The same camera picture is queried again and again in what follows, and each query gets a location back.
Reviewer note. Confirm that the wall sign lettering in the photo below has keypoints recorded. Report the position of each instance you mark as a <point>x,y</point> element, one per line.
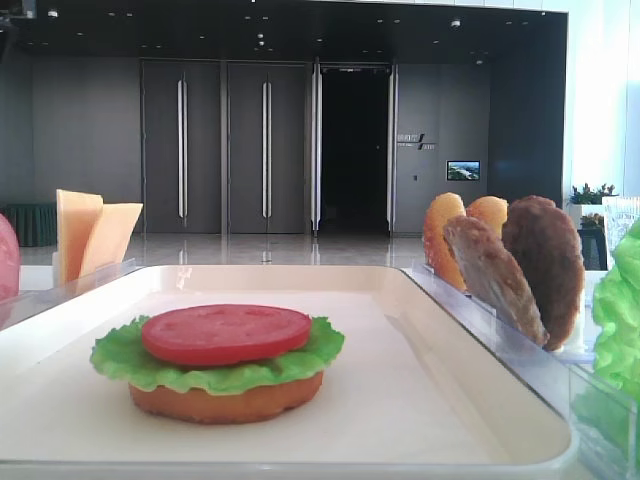
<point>416,141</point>

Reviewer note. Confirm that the clear acrylic rack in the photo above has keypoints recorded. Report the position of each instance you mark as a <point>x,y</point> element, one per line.
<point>42,295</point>
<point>605,418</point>

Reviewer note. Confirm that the round bread slice on tray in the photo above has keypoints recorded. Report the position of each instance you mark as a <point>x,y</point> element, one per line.
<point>254,405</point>

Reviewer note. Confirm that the golden bread slice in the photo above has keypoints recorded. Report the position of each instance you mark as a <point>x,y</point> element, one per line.
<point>443,208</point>
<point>491,210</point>

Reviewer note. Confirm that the rear brown meat patty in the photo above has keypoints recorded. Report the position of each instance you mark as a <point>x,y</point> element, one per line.
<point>546,245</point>

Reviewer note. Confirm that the left orange cheese slice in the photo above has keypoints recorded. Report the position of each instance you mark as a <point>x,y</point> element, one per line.
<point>77,213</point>

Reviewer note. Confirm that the left dark double door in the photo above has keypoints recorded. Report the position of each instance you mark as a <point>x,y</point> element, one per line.
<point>182,146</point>

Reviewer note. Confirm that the clear acrylic right rack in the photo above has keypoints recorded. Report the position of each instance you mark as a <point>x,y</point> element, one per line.
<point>605,418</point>

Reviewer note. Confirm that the brown meat patty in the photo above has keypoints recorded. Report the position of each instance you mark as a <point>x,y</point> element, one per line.
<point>546,245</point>
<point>492,275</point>

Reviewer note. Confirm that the front brown meat patty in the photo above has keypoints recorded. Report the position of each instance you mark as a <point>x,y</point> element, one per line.
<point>492,275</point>

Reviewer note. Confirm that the white plastic tray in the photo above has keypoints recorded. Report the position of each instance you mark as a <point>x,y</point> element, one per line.
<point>412,395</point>

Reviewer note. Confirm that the potted plants on stand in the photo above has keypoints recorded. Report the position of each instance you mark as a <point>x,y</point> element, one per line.
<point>585,205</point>

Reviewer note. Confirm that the clear acrylic left rack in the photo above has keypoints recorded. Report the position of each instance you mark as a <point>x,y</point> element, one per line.
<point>42,295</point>

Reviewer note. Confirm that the orange cheese slice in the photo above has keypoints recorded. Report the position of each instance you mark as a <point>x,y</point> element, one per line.
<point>110,236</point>
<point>77,213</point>

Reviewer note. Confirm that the dark double door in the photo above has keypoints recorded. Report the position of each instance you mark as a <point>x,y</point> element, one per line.
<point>266,148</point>
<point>182,146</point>

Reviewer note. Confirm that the right golden bread slice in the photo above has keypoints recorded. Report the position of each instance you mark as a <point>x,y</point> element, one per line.
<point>491,210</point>

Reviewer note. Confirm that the left golden bread slice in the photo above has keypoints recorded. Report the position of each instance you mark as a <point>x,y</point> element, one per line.
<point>443,208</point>

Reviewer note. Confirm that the middle dark double door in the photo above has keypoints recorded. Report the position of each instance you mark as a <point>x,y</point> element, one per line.
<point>266,148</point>

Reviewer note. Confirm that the green lettuce stack in holder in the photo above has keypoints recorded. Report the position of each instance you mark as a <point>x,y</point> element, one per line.
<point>616,310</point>

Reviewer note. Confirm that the green draped table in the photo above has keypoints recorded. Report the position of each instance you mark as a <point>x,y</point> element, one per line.
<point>35,224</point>

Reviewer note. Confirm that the clear glass cup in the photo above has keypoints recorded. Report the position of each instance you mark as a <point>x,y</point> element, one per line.
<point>621,212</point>

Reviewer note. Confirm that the right orange cheese slice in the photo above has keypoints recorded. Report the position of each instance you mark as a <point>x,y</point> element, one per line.
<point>110,236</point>

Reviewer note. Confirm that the green lettuce leaf on tray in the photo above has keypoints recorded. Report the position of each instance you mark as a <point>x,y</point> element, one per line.
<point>120,355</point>

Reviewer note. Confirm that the red tomato slice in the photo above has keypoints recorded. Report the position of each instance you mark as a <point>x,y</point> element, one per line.
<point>224,334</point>
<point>9,260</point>

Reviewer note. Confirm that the wall mounted screen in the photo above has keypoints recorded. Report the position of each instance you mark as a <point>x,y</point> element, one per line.
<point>463,170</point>

